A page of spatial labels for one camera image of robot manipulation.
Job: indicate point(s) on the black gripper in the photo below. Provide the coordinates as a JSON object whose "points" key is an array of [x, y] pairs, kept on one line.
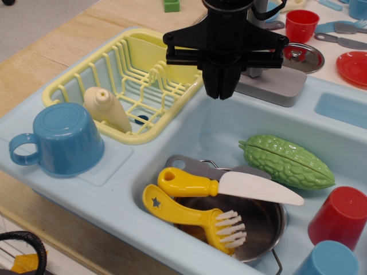
{"points": [[226, 38]]}

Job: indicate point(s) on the grey toy faucet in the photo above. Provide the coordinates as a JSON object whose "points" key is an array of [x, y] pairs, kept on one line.
{"points": [[281, 86]]}

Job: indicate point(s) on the grey utensil behind faucet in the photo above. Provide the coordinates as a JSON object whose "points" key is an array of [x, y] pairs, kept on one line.
{"points": [[274, 25]]}

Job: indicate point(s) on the steel pot lid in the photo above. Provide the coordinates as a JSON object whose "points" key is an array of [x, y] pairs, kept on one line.
{"points": [[303, 57]]}

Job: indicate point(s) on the green block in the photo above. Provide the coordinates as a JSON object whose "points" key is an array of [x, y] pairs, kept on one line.
{"points": [[171, 6]]}

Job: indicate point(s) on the yellow dish rack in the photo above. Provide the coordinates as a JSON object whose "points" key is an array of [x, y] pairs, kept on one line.
{"points": [[132, 66]]}

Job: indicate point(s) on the red cup upright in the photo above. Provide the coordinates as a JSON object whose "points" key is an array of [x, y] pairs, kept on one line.
{"points": [[300, 25]]}

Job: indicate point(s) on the green bitter melon toy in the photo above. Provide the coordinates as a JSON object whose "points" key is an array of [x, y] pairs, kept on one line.
{"points": [[286, 162]]}

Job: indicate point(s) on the light blue toy sink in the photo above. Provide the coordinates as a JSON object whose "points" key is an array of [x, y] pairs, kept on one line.
{"points": [[176, 123]]}

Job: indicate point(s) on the cream squeeze bottle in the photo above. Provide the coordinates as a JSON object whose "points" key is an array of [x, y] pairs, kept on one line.
{"points": [[102, 105]]}

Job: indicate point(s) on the grey toy fork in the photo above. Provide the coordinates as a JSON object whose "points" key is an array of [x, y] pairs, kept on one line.
{"points": [[350, 28]]}

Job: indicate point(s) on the red plate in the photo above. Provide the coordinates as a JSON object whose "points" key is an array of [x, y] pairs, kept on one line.
{"points": [[352, 68]]}

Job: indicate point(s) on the blue toy spatula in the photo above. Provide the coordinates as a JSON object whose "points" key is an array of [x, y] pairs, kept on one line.
{"points": [[325, 27]]}

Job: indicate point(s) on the grey knife on table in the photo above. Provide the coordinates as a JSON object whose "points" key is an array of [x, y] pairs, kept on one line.
{"points": [[347, 43]]}

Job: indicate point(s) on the steel pot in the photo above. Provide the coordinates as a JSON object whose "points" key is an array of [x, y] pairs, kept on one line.
{"points": [[264, 222]]}

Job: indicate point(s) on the yellow dish brush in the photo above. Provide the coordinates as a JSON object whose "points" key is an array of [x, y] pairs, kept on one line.
{"points": [[223, 230]]}

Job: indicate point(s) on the blue cup top right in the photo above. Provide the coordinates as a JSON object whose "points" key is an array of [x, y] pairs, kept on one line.
{"points": [[357, 9]]}

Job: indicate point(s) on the red cup in sink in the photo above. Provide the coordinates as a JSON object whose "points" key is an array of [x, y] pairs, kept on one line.
{"points": [[341, 218]]}

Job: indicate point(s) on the blue cup in sink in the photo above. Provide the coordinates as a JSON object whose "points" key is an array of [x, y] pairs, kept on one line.
{"points": [[329, 257]]}

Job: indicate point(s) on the yellow cloth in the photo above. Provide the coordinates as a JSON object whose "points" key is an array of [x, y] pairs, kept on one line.
{"points": [[29, 263]]}

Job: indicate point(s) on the yellow handled white knife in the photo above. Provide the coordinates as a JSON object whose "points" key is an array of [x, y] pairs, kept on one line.
{"points": [[178, 183]]}

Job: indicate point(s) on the blue mug with handle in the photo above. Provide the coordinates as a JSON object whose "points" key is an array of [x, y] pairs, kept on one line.
{"points": [[64, 142]]}

